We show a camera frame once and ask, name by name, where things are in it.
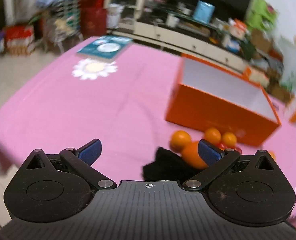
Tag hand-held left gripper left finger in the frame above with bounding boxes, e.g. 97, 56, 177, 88
18, 139, 117, 190

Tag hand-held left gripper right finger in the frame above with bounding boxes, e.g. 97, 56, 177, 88
183, 139, 282, 192

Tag large orange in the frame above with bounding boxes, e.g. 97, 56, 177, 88
182, 141, 210, 170

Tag small orange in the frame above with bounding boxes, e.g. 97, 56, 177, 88
222, 132, 238, 147
204, 127, 222, 145
170, 130, 192, 152

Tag orange cardboard box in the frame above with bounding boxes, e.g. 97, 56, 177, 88
165, 54, 281, 147

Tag pink tablecloth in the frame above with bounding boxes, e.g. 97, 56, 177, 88
0, 36, 296, 232

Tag orange and white floor carton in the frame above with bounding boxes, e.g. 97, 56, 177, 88
243, 66, 271, 88

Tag teal paperback book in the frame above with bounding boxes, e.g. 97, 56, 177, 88
76, 35, 134, 63

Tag white television stand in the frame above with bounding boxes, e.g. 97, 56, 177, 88
107, 12, 249, 73

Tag metal rack cart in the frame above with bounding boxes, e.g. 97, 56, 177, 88
42, 2, 83, 53

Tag white small refrigerator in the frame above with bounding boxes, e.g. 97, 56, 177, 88
275, 37, 296, 93

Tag red gift bag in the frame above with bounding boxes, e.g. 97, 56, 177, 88
80, 0, 106, 9
79, 7, 108, 40

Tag red and white carton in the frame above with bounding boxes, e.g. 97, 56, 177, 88
4, 25, 36, 55

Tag white plastic bag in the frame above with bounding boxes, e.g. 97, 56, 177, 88
107, 4, 123, 29

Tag blue flat packet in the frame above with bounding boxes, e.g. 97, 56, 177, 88
193, 0, 215, 23

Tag white glass-door cabinet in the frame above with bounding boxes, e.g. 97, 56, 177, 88
104, 0, 148, 33

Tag green plastic drawers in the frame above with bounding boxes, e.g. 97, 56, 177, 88
245, 0, 279, 33

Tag black television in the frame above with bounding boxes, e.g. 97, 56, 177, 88
168, 0, 254, 23

